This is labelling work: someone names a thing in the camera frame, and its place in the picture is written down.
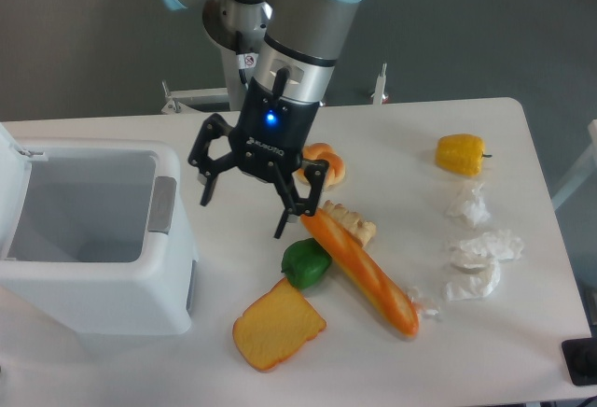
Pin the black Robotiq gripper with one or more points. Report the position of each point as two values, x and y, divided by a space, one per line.
266 143

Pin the white push-button trash can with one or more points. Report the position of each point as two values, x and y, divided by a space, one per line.
95 235

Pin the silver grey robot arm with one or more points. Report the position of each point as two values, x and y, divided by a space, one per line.
278 58

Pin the braided bread roll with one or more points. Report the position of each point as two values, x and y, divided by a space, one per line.
336 166

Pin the green bell pepper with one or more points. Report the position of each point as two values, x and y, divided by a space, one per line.
304 263

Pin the beige ginger root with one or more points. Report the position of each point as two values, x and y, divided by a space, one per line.
363 231

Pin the toast bread slice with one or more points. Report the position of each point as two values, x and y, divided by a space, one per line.
274 327

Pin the yellow bell pepper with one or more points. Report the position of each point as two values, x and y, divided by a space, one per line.
461 154

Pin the orange baguette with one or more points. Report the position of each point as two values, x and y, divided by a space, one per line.
382 292

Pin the crumpled white tissue upper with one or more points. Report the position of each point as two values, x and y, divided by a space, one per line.
469 205

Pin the small crumpled white tissue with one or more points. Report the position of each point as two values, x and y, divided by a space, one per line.
424 306

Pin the crumpled white tissue middle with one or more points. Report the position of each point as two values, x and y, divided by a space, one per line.
480 252

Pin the crumpled white tissue lower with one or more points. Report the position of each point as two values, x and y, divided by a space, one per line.
472 286

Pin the black device at edge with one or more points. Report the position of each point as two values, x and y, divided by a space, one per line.
580 359

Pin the white frame at right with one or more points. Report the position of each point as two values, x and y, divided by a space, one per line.
583 167

